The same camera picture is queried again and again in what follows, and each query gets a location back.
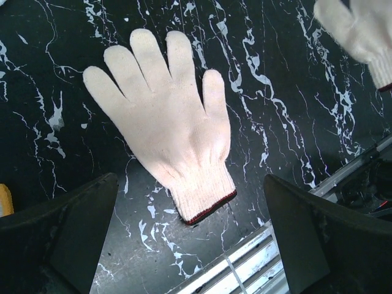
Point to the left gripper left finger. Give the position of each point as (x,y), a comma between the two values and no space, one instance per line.
(55,246)

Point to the yellow coated glove lower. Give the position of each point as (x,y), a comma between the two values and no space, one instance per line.
(6,207)

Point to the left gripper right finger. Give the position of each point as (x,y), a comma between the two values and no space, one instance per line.
(325,247)

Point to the cream glove red cuff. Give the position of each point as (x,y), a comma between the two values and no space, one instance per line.
(363,30)

